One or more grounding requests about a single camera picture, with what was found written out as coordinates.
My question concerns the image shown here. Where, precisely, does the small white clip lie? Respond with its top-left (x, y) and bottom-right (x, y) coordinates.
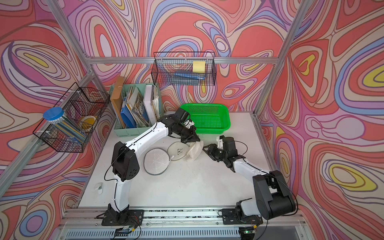
top-left (94, 183), bottom-right (104, 195)

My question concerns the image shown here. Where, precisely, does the blue pen pouch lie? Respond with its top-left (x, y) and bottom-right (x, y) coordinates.
top-left (174, 72), bottom-right (206, 81)

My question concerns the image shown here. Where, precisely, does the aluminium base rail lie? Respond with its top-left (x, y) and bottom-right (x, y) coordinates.
top-left (51, 206), bottom-right (314, 240)

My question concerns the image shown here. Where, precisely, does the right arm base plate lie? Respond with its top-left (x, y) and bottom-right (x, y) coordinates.
top-left (219, 208), bottom-right (264, 226)

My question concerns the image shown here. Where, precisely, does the left black wire basket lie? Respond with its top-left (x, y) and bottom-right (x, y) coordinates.
top-left (33, 83), bottom-right (110, 153)

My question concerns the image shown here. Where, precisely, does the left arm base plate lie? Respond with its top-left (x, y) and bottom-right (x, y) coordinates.
top-left (102, 208), bottom-right (144, 226)

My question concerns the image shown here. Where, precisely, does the black wire basket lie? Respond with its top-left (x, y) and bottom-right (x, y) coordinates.
top-left (33, 83), bottom-right (110, 153)
top-left (151, 51), bottom-right (217, 87)

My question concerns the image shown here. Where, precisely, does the blue folder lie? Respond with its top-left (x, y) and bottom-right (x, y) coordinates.
top-left (120, 103), bottom-right (137, 129)

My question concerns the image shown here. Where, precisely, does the yellow sticky note pad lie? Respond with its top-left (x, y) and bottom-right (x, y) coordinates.
top-left (193, 61), bottom-right (206, 74)

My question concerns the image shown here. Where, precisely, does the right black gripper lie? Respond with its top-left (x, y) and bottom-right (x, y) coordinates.
top-left (202, 143), bottom-right (228, 162)

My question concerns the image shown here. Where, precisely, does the green plastic basket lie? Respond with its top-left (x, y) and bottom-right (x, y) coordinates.
top-left (181, 104), bottom-right (231, 135)

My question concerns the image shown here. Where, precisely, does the white book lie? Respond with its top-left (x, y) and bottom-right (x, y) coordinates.
top-left (143, 85), bottom-right (157, 126)

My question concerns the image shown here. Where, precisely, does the green circuit board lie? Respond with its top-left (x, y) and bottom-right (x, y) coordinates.
top-left (113, 228), bottom-right (136, 239)

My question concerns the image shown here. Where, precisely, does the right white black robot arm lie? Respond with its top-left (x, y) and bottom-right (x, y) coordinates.
top-left (203, 136), bottom-right (298, 222)

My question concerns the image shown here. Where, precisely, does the back black wire basket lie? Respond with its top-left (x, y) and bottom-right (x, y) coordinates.
top-left (151, 51), bottom-right (217, 87)

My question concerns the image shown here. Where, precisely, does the mint green file organizer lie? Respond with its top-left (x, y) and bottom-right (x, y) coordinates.
top-left (114, 84), bottom-right (164, 138)

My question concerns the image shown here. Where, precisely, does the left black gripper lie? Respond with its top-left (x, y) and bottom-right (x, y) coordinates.
top-left (175, 123), bottom-right (201, 143)

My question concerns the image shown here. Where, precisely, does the brown cardboard folder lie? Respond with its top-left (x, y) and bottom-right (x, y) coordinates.
top-left (111, 77), bottom-right (126, 129)

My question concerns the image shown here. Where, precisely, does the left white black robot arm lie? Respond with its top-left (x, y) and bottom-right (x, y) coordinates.
top-left (110, 108), bottom-right (200, 213)

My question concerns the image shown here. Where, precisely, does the blue lidded clear jar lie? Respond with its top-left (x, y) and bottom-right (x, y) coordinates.
top-left (43, 107), bottom-right (86, 145)

